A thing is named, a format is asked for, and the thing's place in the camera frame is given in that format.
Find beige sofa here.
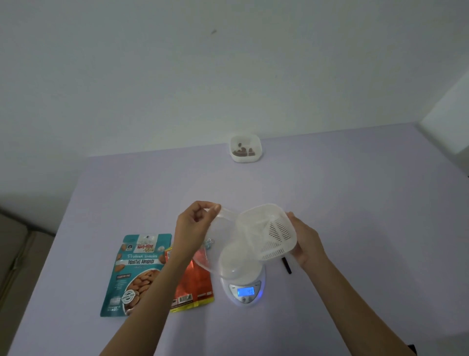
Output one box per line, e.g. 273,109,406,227
0,208,56,333

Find almonds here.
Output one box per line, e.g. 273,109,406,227
233,142,256,157

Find person's right hand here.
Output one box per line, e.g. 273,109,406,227
285,211,329,271

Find person's right forearm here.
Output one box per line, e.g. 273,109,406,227
304,256,418,356

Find teal roasted almonds bag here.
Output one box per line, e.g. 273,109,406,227
99,233,173,318

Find orange salted almonds bag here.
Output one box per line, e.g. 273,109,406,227
163,247,215,314

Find white kitchen scale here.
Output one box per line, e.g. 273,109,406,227
218,238,267,309

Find person's left hand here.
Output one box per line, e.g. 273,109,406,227
171,200,223,266

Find white square plastic container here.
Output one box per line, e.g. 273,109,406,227
234,203,298,262
229,134,264,165

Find person's left forearm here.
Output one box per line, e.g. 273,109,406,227
99,252,186,356

